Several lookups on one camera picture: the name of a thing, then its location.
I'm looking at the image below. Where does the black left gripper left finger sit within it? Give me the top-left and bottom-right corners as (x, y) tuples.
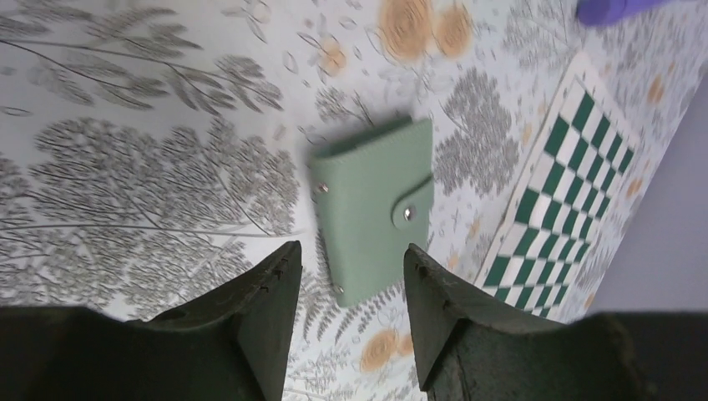
(1, 241), (302, 400)

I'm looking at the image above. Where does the green white chessboard mat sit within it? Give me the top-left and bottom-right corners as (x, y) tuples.
(474, 53), (640, 318)

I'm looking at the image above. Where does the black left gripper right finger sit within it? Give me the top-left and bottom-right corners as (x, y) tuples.
(403, 245), (707, 400)

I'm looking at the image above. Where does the purple plastic tube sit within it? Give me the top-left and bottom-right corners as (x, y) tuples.
(576, 0), (666, 27)

